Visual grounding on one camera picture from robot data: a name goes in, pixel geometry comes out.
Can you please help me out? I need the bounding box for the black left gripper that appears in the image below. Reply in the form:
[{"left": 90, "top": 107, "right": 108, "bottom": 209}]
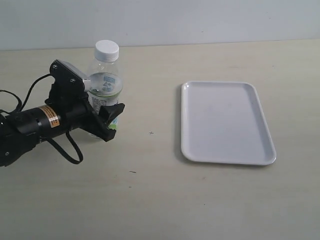
[{"left": 44, "top": 84, "right": 125, "bottom": 142}]

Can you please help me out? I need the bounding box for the clear plastic water bottle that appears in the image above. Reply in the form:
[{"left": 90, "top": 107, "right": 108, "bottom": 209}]
[{"left": 86, "top": 53, "right": 124, "bottom": 140}]

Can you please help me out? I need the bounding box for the white bottle cap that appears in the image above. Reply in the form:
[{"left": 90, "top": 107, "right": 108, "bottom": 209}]
[{"left": 94, "top": 40, "right": 120, "bottom": 63}]

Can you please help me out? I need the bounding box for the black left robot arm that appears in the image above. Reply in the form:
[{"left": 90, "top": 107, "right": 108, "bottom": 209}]
[{"left": 0, "top": 86, "right": 125, "bottom": 167}]

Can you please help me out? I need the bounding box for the white plastic tray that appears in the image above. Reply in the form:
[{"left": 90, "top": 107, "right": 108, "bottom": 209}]
[{"left": 180, "top": 81, "right": 277, "bottom": 166}]

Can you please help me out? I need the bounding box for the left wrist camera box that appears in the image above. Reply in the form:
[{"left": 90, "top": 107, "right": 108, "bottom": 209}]
[{"left": 49, "top": 59, "right": 91, "bottom": 96}]

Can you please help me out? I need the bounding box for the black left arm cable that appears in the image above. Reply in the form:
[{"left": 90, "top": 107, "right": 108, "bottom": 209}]
[{"left": 0, "top": 73, "right": 84, "bottom": 165}]

